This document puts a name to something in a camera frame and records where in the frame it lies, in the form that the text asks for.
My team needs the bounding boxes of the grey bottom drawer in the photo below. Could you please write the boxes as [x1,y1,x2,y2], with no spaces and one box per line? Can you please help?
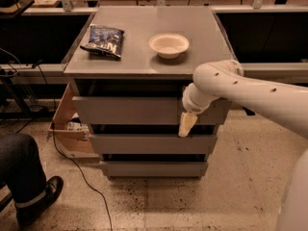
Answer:
[99,161,208,178]

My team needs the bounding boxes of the black floor cable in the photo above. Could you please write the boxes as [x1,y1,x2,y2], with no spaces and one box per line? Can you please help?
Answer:
[51,122,114,231]

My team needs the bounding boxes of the grey top drawer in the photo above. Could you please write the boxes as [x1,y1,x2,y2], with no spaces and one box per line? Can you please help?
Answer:
[71,95,233,126]

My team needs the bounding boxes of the grey drawer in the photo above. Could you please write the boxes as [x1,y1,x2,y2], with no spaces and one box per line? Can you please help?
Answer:
[90,134,218,154]
[71,95,233,126]
[99,161,208,178]

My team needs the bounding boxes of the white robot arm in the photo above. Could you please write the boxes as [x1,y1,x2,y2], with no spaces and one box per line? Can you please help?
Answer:
[178,60,308,231]

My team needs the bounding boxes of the white paper bowl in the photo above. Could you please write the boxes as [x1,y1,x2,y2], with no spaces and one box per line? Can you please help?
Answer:
[149,33,190,59]

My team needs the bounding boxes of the black chair at left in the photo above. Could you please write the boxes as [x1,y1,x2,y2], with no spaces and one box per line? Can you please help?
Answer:
[0,0,35,20]

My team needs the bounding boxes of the grey middle drawer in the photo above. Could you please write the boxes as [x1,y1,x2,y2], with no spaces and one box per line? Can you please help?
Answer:
[90,134,218,154]

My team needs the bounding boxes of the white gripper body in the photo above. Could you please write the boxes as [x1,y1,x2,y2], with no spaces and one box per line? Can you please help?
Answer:
[182,87,209,115]

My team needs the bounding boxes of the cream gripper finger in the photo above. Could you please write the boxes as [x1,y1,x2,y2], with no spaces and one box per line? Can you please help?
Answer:
[178,113,197,138]

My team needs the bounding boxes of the black leather shoe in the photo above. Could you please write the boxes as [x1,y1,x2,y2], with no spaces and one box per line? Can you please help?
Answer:
[14,176,64,227]

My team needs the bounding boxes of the person leg dark trousers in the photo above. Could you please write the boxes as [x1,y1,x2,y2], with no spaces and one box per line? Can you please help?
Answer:
[0,134,46,208]

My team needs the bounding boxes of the open cardboard box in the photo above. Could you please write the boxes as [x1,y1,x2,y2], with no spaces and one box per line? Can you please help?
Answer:
[49,85,98,158]

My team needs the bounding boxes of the blue chip bag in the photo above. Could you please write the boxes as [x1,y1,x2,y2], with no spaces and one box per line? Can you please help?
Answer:
[80,25,124,59]

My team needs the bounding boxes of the grey drawer cabinet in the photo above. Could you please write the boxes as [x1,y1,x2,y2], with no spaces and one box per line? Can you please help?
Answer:
[63,5,242,180]

